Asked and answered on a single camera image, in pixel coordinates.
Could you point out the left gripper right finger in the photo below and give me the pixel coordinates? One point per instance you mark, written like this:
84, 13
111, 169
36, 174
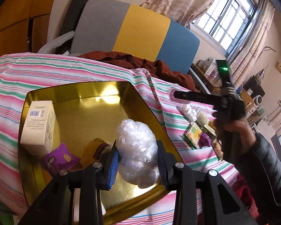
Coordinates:
166, 162

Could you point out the black rolled mat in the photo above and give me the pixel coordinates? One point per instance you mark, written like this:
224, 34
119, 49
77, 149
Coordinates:
72, 16

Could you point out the window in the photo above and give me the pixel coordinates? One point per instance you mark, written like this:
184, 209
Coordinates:
224, 23

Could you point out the person's right hand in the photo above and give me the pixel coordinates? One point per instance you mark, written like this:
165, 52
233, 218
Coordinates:
248, 138

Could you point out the grey yellow blue chair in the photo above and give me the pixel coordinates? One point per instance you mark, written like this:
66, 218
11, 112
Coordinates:
109, 25

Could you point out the wooden desk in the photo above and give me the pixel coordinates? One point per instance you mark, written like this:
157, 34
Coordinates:
214, 84

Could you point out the green yellow small carton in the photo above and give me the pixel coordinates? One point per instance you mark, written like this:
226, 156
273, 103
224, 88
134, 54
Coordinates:
209, 131

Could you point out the gold tin box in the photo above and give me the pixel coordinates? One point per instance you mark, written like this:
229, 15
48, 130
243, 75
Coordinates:
89, 110

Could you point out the cream loofah sponge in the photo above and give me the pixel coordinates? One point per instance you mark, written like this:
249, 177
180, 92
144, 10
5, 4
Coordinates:
202, 118

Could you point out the white milk carton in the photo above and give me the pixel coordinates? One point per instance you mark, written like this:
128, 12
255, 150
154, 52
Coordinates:
209, 66

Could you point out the cream cardboard box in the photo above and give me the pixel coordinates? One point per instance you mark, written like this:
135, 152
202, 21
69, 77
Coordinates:
38, 130

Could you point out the white plastic ball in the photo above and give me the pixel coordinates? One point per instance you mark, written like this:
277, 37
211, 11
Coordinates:
188, 112
138, 152

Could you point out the right beige curtain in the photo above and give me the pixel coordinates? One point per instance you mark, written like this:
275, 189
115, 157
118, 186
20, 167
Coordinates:
248, 48

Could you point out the striped pink green tablecloth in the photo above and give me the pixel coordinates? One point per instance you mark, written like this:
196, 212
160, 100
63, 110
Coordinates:
23, 72

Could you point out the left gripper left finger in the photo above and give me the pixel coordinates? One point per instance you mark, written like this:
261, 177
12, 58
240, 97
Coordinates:
110, 162

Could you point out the yellow green cracker packet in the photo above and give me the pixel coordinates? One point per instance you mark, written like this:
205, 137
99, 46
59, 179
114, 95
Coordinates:
192, 135

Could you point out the pink hair roller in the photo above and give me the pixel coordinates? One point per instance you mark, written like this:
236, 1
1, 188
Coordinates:
179, 97

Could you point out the wooden wardrobe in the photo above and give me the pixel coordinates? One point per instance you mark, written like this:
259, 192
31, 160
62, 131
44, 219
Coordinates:
24, 25

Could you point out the long cracker packet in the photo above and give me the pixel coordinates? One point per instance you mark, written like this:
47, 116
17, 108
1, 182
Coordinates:
217, 149

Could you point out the person's dark sleeve forearm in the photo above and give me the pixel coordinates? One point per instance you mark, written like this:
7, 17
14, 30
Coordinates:
261, 169

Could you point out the purple snack packet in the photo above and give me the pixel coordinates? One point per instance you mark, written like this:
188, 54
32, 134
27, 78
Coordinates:
59, 159
205, 140

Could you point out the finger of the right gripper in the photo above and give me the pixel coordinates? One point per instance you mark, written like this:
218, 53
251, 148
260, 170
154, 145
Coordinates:
223, 72
203, 98

